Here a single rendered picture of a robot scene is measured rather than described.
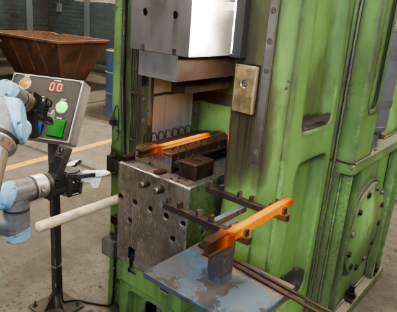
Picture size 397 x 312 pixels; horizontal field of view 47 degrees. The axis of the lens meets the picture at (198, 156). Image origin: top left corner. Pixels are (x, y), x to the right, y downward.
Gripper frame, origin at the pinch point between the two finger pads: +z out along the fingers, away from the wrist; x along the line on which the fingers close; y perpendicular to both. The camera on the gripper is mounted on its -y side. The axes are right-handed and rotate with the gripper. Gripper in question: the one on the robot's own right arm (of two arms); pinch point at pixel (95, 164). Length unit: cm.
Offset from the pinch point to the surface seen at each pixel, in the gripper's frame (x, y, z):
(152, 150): 0.4, 0.1, 26.9
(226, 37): 12, -44, 53
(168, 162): 5.7, 4.3, 30.7
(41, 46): -573, 27, 352
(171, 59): 4.4, -35.0, 30.6
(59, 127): -42.3, -1.4, 15.3
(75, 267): -83, 100, 53
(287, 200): 59, 2, 28
